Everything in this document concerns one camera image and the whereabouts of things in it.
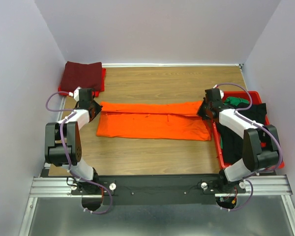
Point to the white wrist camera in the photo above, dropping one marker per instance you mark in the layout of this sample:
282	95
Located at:
75	94
221	92

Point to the maroon t-shirt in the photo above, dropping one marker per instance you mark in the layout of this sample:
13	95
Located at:
81	75

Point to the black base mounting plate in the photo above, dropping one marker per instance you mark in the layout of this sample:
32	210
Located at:
206	189

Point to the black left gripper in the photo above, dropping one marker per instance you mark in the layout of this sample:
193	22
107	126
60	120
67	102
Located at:
98	108

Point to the red t-shirt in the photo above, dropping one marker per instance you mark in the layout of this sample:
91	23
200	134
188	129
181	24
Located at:
96	93

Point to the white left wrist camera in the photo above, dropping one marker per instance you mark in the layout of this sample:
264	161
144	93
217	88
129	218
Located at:
75	94

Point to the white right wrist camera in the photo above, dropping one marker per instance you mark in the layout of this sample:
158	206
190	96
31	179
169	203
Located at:
221	92

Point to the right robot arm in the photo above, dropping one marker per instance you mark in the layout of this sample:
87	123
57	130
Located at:
261	150

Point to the black t-shirt in bin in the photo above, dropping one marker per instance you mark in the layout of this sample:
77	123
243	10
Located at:
231	143

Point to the orange t-shirt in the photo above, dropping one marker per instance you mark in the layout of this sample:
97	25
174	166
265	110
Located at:
177	121

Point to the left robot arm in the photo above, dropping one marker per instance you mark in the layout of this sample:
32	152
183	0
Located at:
63	146

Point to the green t-shirt in bin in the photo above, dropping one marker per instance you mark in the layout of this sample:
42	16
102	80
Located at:
235	101

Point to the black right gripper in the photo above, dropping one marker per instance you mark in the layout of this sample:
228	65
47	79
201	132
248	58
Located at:
200	112

